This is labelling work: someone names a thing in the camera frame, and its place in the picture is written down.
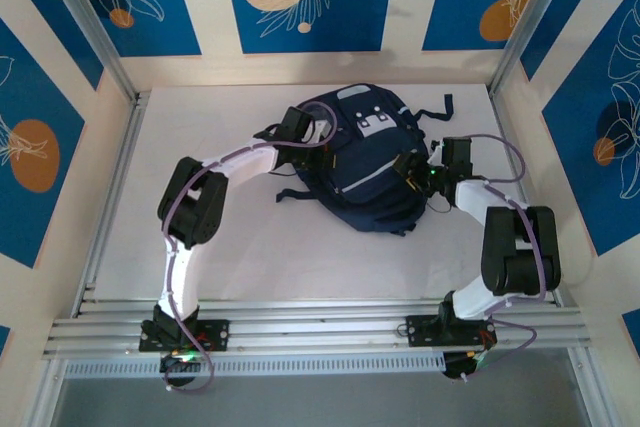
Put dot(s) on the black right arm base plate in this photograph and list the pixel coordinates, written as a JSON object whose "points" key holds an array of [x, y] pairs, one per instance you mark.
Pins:
{"points": [[422, 329]]}

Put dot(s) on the aluminium lower frame rail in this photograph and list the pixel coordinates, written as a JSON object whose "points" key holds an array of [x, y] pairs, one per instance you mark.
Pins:
{"points": [[587, 392], [45, 397]]}

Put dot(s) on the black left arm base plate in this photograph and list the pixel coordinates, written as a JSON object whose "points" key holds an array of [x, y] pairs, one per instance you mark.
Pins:
{"points": [[215, 334]]}

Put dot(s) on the black base controller board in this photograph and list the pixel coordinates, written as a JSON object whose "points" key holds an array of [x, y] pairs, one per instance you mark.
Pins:
{"points": [[460, 364], [180, 368]]}

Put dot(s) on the aluminium left frame post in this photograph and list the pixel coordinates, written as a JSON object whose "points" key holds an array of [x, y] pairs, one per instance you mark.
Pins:
{"points": [[90, 22]]}

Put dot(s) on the aluminium right frame post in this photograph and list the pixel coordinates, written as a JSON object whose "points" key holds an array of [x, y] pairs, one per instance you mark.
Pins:
{"points": [[542, 22]]}

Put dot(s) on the aluminium cross rails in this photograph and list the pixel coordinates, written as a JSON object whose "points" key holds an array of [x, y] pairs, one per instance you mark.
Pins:
{"points": [[320, 332]]}

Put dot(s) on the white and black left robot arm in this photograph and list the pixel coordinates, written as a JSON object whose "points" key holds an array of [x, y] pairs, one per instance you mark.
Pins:
{"points": [[177, 277]]}

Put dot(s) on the aluminium right table rail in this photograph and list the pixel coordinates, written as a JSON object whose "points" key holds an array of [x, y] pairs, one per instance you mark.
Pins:
{"points": [[510, 137]]}

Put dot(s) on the navy blue student backpack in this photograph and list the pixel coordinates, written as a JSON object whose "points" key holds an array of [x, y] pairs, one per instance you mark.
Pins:
{"points": [[370, 162]]}

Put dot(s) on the aluminium left table rail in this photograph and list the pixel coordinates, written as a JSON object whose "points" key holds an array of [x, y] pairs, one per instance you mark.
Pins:
{"points": [[125, 147]]}

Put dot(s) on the aluminium frame post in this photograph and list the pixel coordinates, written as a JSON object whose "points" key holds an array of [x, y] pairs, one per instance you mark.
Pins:
{"points": [[542, 22], [90, 22]]}

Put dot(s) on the aluminium table rail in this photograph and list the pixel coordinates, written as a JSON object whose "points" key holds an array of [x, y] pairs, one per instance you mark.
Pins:
{"points": [[510, 137], [125, 147]]}

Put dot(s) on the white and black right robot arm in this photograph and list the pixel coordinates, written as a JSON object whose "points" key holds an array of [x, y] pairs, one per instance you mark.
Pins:
{"points": [[480, 297]]}

